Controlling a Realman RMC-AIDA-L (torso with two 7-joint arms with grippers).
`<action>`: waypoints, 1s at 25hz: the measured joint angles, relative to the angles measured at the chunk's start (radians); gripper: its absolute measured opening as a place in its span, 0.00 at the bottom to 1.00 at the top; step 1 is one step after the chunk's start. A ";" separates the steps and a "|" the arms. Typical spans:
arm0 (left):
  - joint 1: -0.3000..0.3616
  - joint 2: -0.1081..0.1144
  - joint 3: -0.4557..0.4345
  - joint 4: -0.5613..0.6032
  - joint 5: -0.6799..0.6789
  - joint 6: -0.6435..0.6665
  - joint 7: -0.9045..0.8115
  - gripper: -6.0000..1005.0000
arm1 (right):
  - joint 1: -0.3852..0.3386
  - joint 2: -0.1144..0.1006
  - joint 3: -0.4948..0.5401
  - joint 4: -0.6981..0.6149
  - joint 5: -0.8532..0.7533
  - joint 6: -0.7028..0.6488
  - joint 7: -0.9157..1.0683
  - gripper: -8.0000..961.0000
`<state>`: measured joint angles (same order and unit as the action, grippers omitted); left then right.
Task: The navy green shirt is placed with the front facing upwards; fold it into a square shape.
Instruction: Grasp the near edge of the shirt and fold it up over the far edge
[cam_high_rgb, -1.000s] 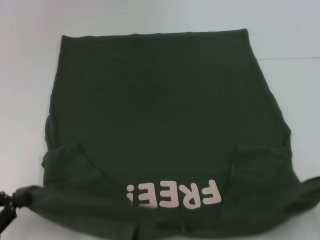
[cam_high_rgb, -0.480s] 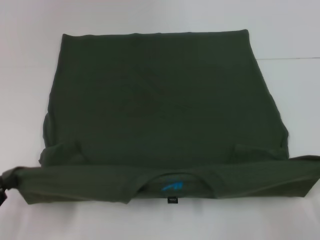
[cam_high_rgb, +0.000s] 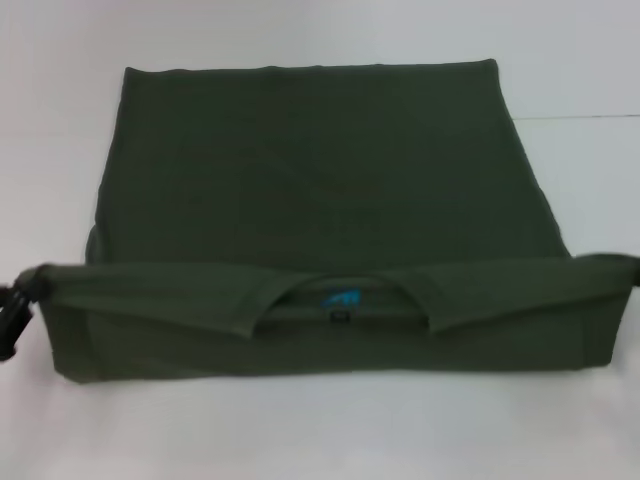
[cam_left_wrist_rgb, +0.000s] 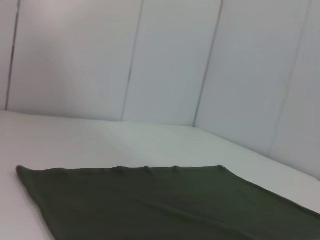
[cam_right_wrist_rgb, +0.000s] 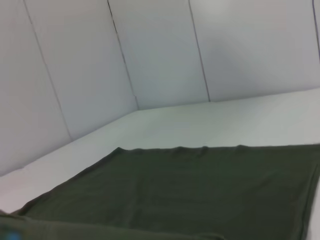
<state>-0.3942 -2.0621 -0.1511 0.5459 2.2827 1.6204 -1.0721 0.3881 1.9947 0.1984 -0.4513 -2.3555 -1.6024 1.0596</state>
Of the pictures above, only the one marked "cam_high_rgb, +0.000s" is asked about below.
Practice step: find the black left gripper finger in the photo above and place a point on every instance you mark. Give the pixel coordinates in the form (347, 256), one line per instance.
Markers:
(15, 315)

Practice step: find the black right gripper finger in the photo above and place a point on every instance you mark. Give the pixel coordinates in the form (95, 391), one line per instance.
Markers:
(636, 279)

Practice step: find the dark green FREE! t-shirt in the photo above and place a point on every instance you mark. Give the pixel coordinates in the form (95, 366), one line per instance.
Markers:
(310, 175)

